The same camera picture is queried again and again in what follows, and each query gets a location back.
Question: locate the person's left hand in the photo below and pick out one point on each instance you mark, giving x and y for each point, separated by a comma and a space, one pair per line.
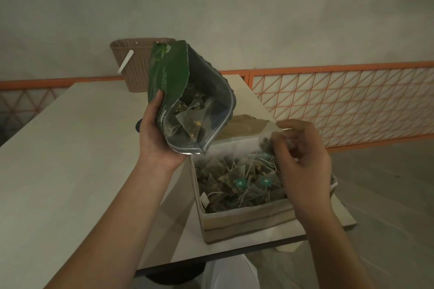
154, 146

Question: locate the pyramid tea bag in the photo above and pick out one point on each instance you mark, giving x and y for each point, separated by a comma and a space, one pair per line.
266, 144

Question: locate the black table base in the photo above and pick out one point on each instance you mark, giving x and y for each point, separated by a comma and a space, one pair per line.
173, 273

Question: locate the person's left forearm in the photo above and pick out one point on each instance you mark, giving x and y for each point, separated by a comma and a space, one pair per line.
115, 231

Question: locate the beige paper box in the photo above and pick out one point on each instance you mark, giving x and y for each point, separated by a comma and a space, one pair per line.
244, 224

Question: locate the orange mesh fence panel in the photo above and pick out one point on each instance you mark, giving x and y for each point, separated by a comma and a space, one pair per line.
356, 106
23, 102

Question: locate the round purple sticker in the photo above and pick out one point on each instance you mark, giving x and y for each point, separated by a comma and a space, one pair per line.
138, 126

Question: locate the person's right forearm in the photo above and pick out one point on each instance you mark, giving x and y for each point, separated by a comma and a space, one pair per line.
332, 251

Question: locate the person's right hand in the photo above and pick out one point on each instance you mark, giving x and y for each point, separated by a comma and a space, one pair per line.
305, 170

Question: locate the brown plastic basket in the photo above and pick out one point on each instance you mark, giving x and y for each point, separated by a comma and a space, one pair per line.
135, 68

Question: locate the green foil pouch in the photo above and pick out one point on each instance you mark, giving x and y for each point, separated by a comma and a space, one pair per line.
167, 72

